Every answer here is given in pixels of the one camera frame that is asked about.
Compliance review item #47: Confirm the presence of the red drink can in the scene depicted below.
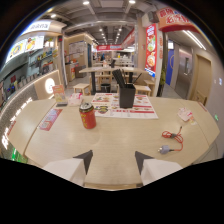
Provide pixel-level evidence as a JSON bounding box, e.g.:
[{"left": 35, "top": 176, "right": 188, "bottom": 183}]
[{"left": 78, "top": 102, "right": 97, "bottom": 130}]

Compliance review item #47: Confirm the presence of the red sticker label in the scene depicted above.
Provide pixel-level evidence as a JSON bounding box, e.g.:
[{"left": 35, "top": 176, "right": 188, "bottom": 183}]
[{"left": 37, "top": 107, "right": 64, "bottom": 132}]

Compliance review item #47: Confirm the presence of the small white red leaflet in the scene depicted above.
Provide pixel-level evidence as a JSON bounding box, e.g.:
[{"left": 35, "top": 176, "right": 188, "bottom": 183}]
[{"left": 176, "top": 106, "right": 198, "bottom": 127}]

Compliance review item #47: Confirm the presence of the laminated picture menu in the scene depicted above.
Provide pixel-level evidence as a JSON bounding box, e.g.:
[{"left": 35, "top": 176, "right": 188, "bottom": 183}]
[{"left": 90, "top": 92, "right": 159, "bottom": 120}]

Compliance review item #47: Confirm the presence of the white tissue packet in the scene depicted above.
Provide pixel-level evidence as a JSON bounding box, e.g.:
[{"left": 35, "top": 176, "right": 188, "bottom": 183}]
[{"left": 67, "top": 92, "right": 84, "bottom": 107}]

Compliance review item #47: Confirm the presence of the orange table sign stand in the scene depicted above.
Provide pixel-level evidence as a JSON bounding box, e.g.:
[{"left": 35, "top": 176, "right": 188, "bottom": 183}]
[{"left": 51, "top": 84, "right": 69, "bottom": 108}]

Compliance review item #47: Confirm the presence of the black chopstick holder box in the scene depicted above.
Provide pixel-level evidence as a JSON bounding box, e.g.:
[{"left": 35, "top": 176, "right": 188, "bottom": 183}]
[{"left": 118, "top": 83, "right": 137, "bottom": 109}]

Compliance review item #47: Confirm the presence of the small wooden stool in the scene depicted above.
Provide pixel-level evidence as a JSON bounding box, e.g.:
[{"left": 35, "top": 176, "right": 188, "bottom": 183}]
[
  {"left": 72, "top": 82, "right": 92, "bottom": 97},
  {"left": 133, "top": 84, "right": 152, "bottom": 97}
]

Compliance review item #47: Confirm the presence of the black waste bin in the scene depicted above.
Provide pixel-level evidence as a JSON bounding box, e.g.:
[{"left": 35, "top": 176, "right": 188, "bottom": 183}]
[{"left": 100, "top": 83, "right": 112, "bottom": 94}]

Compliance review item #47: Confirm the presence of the black chopsticks bundle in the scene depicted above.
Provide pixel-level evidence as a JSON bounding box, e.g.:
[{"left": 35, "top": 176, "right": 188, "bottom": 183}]
[{"left": 111, "top": 68, "right": 143, "bottom": 89}]

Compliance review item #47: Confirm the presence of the wooden high table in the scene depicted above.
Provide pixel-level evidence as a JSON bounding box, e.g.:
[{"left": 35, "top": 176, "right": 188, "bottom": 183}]
[{"left": 78, "top": 65, "right": 148, "bottom": 96}]

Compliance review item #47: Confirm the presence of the red food poster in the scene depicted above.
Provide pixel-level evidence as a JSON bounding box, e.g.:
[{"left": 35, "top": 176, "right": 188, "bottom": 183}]
[{"left": 144, "top": 23, "right": 158, "bottom": 79}]

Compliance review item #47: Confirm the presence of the illuminated menu board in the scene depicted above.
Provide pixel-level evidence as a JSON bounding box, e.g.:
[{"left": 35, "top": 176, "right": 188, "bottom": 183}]
[{"left": 4, "top": 34, "right": 46, "bottom": 64}]

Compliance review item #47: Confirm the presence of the red hanging shop sign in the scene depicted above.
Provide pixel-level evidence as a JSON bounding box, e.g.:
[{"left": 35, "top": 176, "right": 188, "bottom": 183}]
[{"left": 155, "top": 7, "right": 201, "bottom": 34}]

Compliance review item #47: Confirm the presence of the red charging cable with plug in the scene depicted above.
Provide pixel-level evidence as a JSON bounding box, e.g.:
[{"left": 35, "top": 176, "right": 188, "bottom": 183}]
[{"left": 157, "top": 125, "right": 185, "bottom": 155}]

